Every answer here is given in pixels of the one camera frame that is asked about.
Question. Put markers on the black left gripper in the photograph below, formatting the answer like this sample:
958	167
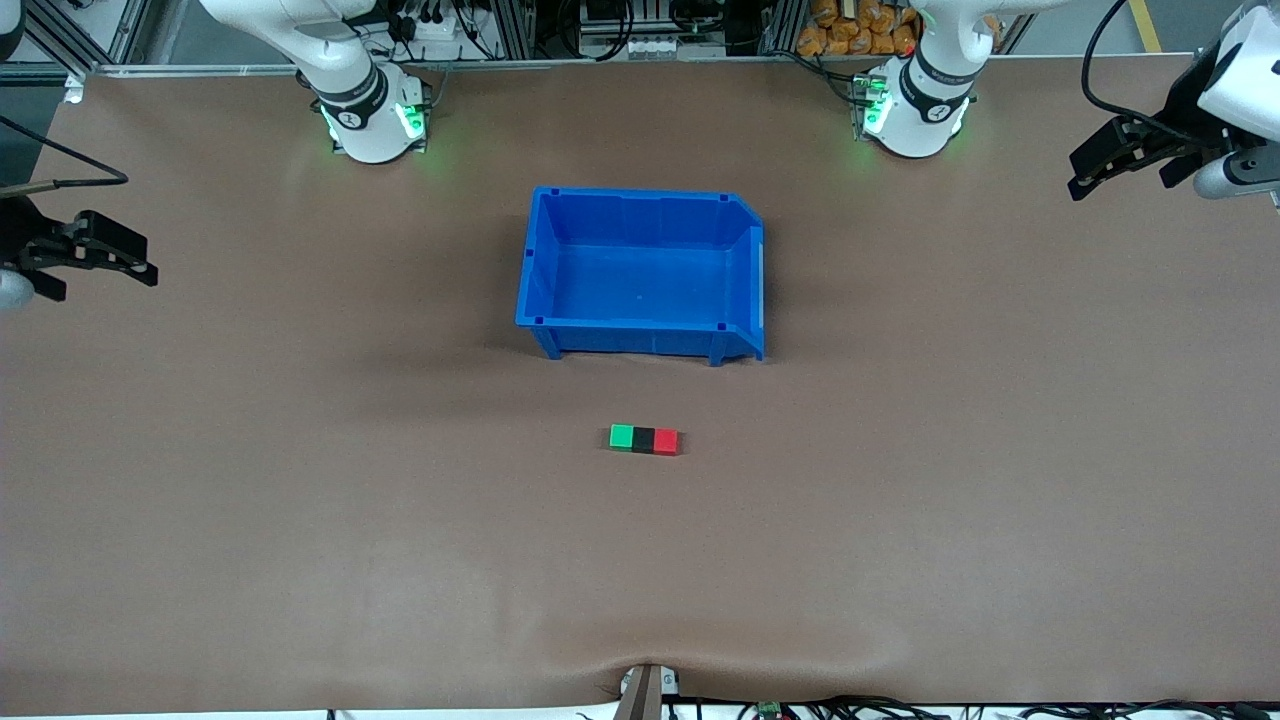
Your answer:
1186	110

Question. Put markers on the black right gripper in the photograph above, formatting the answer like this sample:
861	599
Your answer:
18	238

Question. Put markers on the small red cube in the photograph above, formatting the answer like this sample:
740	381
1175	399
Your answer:
666	442

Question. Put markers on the small green cube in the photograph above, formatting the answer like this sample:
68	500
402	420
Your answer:
621	436

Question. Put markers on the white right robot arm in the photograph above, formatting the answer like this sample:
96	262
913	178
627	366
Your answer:
350	60

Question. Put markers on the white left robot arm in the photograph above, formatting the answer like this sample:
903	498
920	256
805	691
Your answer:
925	120

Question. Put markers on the small black cube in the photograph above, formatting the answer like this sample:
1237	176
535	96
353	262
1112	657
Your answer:
644	440

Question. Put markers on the orange snack bags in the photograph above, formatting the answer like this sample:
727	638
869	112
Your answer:
850	35

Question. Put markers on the white power strip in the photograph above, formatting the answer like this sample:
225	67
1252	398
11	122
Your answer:
450	40

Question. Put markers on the grey control box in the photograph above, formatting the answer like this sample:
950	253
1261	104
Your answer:
650	45

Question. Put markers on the blue plastic storage bin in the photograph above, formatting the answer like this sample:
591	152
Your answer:
640	280

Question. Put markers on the brown table mat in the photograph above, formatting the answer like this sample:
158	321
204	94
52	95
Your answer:
640	560

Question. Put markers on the small green circuit board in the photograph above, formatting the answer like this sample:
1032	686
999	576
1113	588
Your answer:
770	711

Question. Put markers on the metal table clamp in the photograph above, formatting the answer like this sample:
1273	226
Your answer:
640	695

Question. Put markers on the aluminium frame post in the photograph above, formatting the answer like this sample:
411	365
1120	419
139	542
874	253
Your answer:
80	35
517	30
780	28

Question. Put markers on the silver table edge rail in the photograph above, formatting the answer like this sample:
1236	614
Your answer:
600	63

